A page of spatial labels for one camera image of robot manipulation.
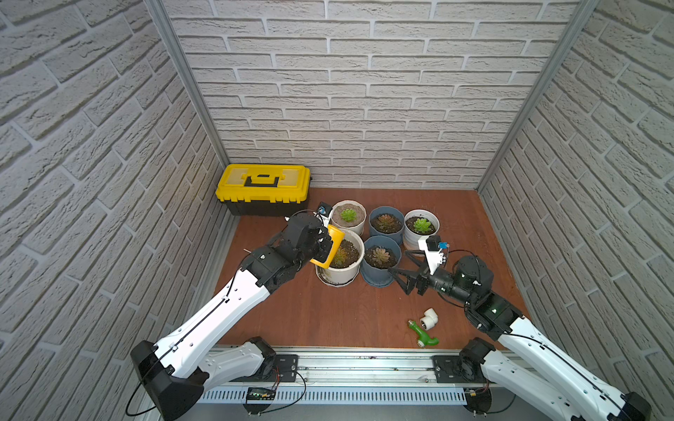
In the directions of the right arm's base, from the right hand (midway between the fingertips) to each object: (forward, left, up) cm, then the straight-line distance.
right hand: (401, 260), depth 70 cm
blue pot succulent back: (+25, -2, -14) cm, 29 cm away
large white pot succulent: (+4, +15, -10) cm, 19 cm away
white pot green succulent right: (+22, -13, -13) cm, 29 cm away
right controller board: (-31, -19, -24) cm, 44 cm away
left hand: (+11, +22, +4) cm, 25 cm away
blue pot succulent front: (+11, +3, -14) cm, 18 cm away
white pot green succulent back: (+26, +13, -11) cm, 31 cm away
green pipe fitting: (-15, -8, -22) cm, 28 cm away
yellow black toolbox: (+37, +44, -7) cm, 58 cm away
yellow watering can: (+9, +17, 0) cm, 19 cm away
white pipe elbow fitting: (-10, -11, -22) cm, 26 cm away
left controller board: (-26, +42, -26) cm, 56 cm away
